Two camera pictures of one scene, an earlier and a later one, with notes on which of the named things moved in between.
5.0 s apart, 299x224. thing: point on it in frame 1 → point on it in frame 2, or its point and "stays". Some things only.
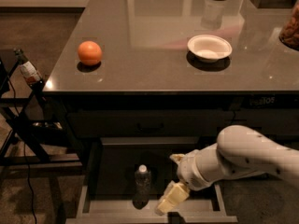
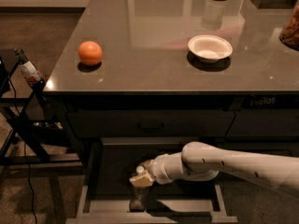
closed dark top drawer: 149,123 stays
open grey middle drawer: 107,195 stays
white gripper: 188,169 → 158,168
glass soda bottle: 31,75 stays
